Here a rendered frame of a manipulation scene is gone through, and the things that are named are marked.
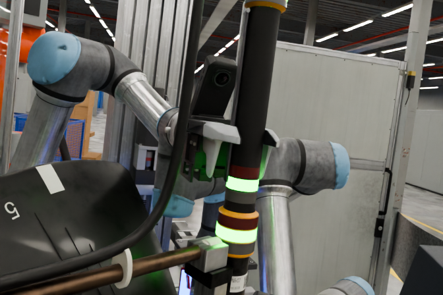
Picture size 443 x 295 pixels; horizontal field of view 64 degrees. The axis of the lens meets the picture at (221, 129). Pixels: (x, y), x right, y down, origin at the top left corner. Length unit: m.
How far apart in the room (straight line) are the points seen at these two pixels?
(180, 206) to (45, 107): 0.41
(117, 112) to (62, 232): 0.89
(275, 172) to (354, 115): 1.74
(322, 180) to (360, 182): 1.72
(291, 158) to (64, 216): 0.56
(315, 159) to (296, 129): 1.48
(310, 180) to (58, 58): 0.61
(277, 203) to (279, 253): 0.10
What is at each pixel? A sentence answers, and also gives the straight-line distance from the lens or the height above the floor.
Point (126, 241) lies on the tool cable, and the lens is 0.30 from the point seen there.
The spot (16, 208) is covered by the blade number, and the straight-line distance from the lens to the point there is 0.37.
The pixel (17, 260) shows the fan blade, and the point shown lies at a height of 1.38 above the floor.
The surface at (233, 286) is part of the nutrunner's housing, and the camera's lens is 0.40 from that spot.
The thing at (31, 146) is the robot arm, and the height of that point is 1.39.
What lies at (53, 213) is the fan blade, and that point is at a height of 1.41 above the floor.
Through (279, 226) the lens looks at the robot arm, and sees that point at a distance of 0.78.
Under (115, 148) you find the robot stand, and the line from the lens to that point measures 1.25.
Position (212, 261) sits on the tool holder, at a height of 1.38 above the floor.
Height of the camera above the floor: 1.52
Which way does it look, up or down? 3 degrees down
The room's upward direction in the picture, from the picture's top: 7 degrees clockwise
